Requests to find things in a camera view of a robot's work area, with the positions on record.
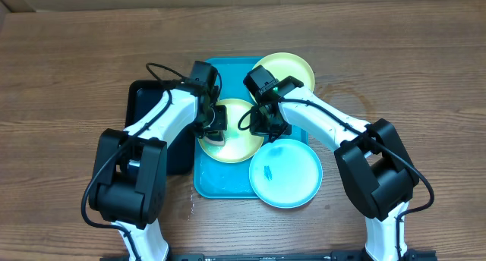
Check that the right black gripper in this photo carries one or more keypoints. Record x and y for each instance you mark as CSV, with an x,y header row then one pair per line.
x,y
259,127

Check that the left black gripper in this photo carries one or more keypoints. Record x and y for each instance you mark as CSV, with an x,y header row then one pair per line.
x,y
222,124

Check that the yellow-green plate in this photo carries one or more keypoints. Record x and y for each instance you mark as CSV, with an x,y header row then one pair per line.
x,y
239,144
284,64

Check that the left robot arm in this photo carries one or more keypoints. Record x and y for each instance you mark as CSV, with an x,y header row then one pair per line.
x,y
128,183

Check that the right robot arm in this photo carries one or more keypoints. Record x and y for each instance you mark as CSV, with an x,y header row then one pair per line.
x,y
374,166

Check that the black plastic tray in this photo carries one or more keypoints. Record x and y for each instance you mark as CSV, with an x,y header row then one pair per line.
x,y
142,96

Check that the light blue plate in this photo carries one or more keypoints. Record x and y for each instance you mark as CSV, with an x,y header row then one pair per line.
x,y
285,174

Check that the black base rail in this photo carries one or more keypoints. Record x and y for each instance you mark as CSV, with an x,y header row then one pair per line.
x,y
336,255

